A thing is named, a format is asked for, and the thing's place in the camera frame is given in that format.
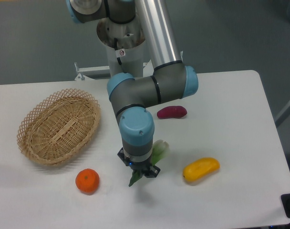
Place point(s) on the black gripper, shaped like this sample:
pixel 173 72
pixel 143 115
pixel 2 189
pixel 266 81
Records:
pixel 142 164

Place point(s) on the green leafy vegetable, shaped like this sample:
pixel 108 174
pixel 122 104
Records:
pixel 159 150

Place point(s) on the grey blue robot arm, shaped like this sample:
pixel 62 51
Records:
pixel 131 96

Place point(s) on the yellow mango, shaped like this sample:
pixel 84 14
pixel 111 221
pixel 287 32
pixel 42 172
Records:
pixel 200 168

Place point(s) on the orange tangerine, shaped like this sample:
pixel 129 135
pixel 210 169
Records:
pixel 87 181

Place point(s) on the purple sweet potato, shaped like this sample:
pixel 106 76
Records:
pixel 172 112

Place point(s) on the woven wicker basket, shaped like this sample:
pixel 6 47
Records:
pixel 59 127

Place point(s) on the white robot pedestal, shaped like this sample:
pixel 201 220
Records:
pixel 124 45

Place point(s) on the white frame at right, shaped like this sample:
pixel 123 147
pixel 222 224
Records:
pixel 282 115

